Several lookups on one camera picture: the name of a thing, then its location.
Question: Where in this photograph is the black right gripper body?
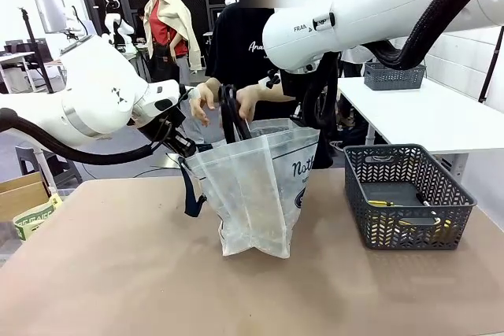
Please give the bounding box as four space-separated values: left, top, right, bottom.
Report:
280 71 317 121

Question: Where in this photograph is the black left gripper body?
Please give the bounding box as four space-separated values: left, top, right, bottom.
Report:
136 105 187 145

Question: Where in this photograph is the translucent white printed shopping bag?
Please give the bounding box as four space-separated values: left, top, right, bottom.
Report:
178 83 321 260

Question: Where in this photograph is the dark grey plastic basket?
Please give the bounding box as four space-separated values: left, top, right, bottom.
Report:
363 61 428 91
343 143 478 252

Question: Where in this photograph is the person's left forearm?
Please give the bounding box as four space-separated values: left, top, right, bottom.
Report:
258 75 297 104

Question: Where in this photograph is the green printed paper bag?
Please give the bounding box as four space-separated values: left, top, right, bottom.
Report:
13 193 65 241

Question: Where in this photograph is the person's right hand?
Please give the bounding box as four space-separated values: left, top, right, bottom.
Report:
189 78 222 129

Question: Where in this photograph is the person's left hand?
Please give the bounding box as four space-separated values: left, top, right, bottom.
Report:
235 84 269 121

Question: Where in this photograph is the person in black t-shirt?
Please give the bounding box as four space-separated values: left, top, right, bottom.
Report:
204 0 336 171

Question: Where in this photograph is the mannequin with cream jacket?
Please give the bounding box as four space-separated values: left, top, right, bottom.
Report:
139 0 202 86

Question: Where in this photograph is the grey plastic stool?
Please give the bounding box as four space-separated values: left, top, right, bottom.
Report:
15 145 83 188

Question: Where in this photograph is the white table with slim leg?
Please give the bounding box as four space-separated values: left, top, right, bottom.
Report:
0 131 61 200

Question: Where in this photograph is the white table with white legs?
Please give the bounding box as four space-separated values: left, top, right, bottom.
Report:
337 76 504 179

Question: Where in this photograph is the black tripod with clamp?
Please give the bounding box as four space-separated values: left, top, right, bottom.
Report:
17 6 55 95

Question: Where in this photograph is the brown cardboard box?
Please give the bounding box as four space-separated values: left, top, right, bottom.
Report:
0 171 51 223

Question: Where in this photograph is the long yellow item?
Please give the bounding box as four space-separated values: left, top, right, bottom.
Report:
376 214 453 235

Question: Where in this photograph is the black slanted light stand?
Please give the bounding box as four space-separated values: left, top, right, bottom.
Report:
479 24 504 105

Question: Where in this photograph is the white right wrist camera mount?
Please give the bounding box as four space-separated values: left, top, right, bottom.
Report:
258 69 283 90

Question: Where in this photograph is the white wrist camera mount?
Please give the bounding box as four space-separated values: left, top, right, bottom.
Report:
179 83 202 103
258 69 283 90

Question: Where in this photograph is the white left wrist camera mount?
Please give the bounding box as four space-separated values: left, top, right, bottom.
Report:
179 83 202 103

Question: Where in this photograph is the black left arm cable sleeve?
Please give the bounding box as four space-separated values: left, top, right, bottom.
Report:
0 107 175 167

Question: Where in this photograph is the black arm cable sleeve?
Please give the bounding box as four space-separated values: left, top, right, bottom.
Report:
0 107 175 167
301 0 498 137

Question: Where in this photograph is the black right arm cable sleeve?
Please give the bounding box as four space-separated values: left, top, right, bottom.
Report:
301 0 498 137

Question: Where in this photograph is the grey wall panel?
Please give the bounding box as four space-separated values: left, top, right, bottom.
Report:
33 0 69 35

